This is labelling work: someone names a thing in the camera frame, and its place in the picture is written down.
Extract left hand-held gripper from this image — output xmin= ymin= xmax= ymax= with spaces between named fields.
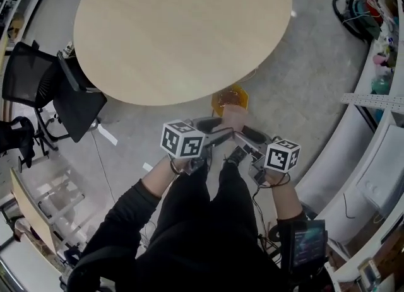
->
xmin=160 ymin=117 xmax=236 ymax=176

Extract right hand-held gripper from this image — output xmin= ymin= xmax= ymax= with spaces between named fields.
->
xmin=234 ymin=125 xmax=302 ymax=188

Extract pale pink cup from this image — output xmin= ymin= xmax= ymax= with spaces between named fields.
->
xmin=222 ymin=105 xmax=249 ymax=132

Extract orange bin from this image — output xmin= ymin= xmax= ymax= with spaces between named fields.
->
xmin=211 ymin=83 xmax=251 ymax=118

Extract person's right forearm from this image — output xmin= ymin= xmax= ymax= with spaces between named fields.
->
xmin=268 ymin=172 xmax=309 ymax=254

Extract person's left forearm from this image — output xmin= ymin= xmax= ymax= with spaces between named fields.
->
xmin=94 ymin=155 xmax=191 ymax=254

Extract person's dark shoe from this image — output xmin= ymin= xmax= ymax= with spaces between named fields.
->
xmin=223 ymin=146 xmax=247 ymax=167

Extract white curved shelving unit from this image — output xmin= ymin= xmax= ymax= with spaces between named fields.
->
xmin=295 ymin=0 xmax=404 ymax=292

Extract person's legs in black trousers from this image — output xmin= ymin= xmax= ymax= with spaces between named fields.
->
xmin=134 ymin=157 xmax=280 ymax=292

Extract round wooden table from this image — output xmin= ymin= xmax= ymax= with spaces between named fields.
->
xmin=73 ymin=0 xmax=293 ymax=107

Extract black screen device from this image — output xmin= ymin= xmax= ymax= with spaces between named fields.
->
xmin=280 ymin=219 xmax=328 ymax=273

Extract white storage box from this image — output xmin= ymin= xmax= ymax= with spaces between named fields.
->
xmin=356 ymin=124 xmax=404 ymax=216

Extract teal plastic bag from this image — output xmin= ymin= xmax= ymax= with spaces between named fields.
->
xmin=370 ymin=74 xmax=395 ymax=96

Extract pink soft toy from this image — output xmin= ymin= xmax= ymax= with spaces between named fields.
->
xmin=372 ymin=53 xmax=391 ymax=68

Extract black mesh office chair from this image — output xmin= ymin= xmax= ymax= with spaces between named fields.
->
xmin=1 ymin=40 xmax=109 ymax=160

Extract black vacuum cleaner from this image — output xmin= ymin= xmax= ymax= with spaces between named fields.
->
xmin=332 ymin=0 xmax=383 ymax=43

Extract black swivel chair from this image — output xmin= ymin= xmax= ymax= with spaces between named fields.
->
xmin=0 ymin=116 xmax=36 ymax=169

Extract light wooden desk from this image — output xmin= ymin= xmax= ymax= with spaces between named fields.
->
xmin=9 ymin=166 xmax=58 ymax=255

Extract thin black floor cable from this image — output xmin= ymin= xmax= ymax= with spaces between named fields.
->
xmin=90 ymin=128 xmax=116 ymax=203

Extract perforated white metal rail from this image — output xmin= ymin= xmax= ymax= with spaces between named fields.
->
xmin=342 ymin=93 xmax=404 ymax=111

